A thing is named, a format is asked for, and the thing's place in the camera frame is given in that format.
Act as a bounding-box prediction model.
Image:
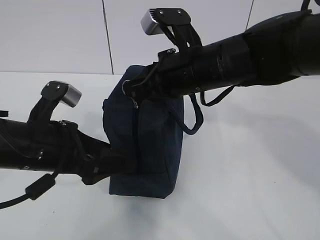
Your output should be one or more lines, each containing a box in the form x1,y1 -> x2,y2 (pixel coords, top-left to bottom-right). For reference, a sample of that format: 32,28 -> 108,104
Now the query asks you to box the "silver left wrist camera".
27,80 -> 83,125

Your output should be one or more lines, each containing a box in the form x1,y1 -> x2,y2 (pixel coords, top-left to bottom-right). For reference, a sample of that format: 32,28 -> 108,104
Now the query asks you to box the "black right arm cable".
199,84 -> 237,107

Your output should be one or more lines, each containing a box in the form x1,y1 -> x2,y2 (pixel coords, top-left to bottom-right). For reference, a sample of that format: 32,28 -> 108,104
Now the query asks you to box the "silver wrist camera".
140,8 -> 203,51
27,80 -> 83,125

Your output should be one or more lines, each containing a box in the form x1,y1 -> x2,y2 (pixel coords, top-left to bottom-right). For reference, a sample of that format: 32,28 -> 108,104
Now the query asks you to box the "navy blue fabric lunch bag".
102,65 -> 204,199

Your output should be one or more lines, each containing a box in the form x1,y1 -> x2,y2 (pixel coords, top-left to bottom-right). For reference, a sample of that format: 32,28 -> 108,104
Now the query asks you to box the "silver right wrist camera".
140,8 -> 203,51

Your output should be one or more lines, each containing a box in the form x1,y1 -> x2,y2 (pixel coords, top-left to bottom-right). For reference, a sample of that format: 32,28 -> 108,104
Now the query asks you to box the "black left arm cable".
0,172 -> 57,210

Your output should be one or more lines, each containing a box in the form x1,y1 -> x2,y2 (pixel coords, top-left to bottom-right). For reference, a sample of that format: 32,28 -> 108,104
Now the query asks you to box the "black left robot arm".
0,119 -> 137,186

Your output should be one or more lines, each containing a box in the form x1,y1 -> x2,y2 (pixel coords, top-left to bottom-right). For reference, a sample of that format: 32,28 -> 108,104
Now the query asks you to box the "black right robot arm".
122,10 -> 320,100

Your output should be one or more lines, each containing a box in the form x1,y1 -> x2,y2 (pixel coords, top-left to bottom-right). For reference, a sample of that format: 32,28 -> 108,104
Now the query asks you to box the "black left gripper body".
59,120 -> 110,186

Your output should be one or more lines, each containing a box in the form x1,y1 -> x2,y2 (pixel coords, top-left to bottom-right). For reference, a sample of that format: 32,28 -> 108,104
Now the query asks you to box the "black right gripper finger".
123,73 -> 155,99

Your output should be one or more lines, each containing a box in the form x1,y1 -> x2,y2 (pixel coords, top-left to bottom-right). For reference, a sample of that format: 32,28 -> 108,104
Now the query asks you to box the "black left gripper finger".
93,148 -> 137,177

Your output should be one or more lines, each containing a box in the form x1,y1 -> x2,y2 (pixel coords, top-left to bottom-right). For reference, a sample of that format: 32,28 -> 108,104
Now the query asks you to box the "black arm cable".
199,84 -> 237,107
0,172 -> 57,210

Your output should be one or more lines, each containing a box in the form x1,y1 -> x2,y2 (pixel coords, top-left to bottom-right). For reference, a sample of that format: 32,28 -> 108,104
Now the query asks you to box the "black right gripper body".
145,48 -> 200,98

